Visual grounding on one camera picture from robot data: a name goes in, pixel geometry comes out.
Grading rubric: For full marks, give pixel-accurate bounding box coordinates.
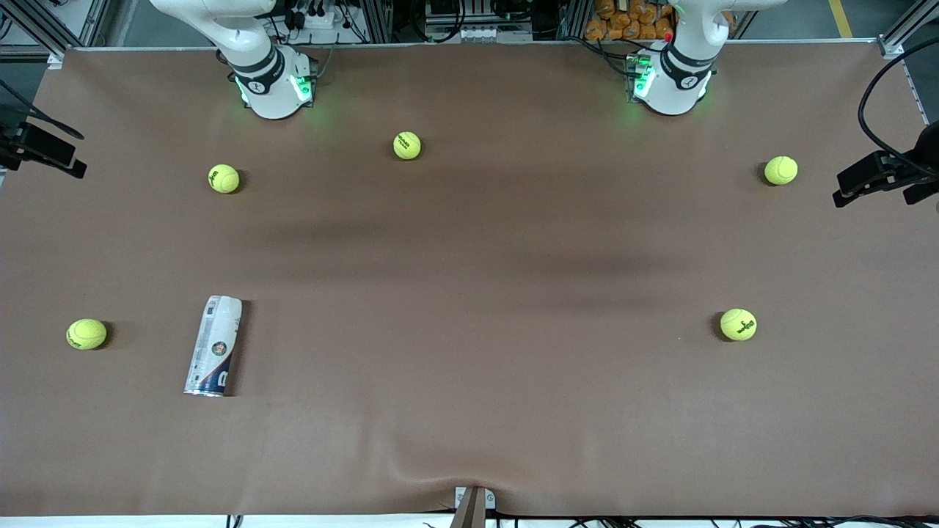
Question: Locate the pile of orange items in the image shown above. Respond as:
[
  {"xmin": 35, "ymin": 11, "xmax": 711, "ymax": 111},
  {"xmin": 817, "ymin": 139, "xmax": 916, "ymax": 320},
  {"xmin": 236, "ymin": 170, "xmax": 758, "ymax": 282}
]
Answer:
[{"xmin": 585, "ymin": 0, "xmax": 676, "ymax": 42}]

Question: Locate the power strip with black plugs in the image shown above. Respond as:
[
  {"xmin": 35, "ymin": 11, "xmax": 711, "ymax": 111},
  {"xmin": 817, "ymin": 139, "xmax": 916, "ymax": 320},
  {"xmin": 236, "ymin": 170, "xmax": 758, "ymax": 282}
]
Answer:
[{"xmin": 282, "ymin": 0, "xmax": 358, "ymax": 32}]

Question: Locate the aluminium frame strut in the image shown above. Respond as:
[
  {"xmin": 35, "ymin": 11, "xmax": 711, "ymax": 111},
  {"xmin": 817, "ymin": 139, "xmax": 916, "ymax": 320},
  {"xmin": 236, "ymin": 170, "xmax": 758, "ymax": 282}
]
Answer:
[
  {"xmin": 0, "ymin": 0, "xmax": 111, "ymax": 61},
  {"xmin": 878, "ymin": 0, "xmax": 939, "ymax": 59}
]

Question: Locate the white power strip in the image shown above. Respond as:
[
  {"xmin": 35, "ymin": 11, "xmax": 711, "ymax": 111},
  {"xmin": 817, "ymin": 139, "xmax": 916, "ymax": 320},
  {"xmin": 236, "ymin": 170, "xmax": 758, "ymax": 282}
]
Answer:
[{"xmin": 428, "ymin": 24, "xmax": 534, "ymax": 43}]

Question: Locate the brown table cover mat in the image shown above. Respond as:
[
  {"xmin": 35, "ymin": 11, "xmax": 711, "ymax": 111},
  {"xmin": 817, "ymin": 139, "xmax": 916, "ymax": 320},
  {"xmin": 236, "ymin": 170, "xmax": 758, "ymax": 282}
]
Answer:
[{"xmin": 0, "ymin": 40, "xmax": 939, "ymax": 518}]

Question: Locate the grey metal table bracket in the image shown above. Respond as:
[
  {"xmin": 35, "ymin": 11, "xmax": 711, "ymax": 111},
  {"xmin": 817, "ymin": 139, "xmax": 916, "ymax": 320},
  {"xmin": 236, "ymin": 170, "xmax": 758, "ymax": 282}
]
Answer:
[{"xmin": 449, "ymin": 485, "xmax": 497, "ymax": 528}]

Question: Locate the clear tennis ball can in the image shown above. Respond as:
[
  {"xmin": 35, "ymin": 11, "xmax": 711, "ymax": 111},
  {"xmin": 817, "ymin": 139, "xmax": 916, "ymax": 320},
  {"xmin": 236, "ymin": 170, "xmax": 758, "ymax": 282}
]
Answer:
[{"xmin": 183, "ymin": 296, "xmax": 244, "ymax": 397}]

